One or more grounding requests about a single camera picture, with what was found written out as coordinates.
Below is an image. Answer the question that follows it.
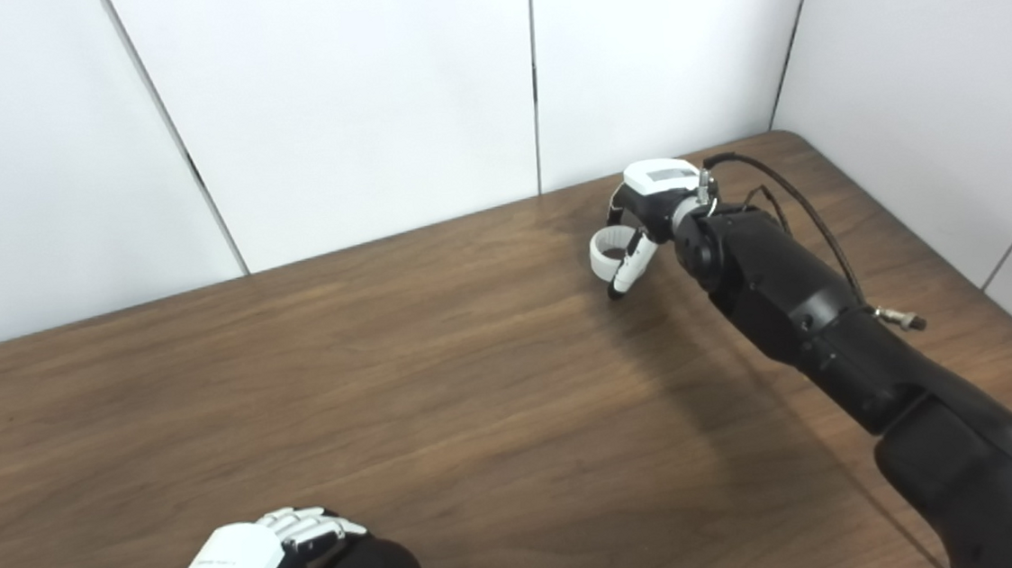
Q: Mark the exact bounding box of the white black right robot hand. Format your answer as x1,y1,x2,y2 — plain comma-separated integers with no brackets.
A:
598,155,716,302

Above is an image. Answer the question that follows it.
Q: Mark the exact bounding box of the white ring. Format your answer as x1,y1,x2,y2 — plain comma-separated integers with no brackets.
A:
587,223,647,284

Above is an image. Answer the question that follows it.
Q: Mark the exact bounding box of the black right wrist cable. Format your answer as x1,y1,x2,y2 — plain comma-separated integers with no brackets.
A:
699,138,928,347

